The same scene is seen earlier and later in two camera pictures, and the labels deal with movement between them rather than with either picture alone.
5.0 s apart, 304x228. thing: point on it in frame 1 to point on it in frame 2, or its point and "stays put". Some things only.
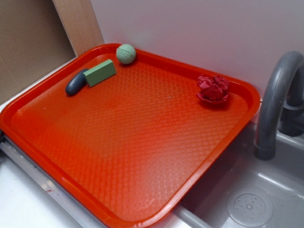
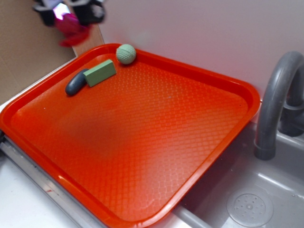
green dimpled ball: x=126 y=54 stays put
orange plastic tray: x=125 y=151 stays put
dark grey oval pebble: x=76 y=82 stays put
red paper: x=213 y=90 to x=74 y=32
